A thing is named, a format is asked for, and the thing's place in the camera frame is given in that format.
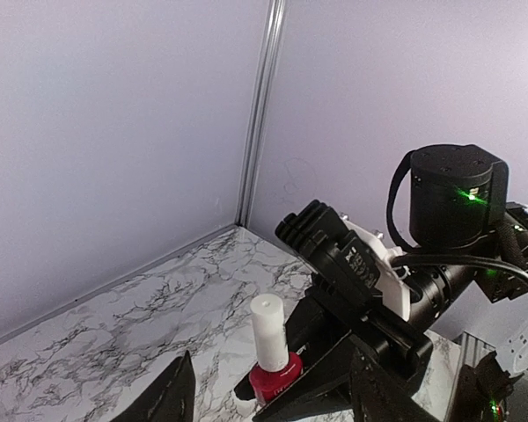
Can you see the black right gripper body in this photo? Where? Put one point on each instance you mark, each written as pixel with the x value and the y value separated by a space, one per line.
pixel 324 315

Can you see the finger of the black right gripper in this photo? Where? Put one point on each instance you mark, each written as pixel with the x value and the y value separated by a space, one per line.
pixel 322 388
pixel 375 396

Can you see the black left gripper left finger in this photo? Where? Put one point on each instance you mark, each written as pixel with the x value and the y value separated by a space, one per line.
pixel 170 397

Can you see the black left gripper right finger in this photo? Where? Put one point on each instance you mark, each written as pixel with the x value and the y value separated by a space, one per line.
pixel 481 392

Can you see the red nail polish bottle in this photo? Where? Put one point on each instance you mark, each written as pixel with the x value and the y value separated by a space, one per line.
pixel 276 368

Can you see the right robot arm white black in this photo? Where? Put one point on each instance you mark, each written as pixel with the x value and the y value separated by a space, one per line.
pixel 463 231

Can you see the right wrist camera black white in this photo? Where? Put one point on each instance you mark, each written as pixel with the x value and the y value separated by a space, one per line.
pixel 352 260

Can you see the right aluminium corner post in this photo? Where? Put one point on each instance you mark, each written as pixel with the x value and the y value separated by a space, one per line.
pixel 257 118

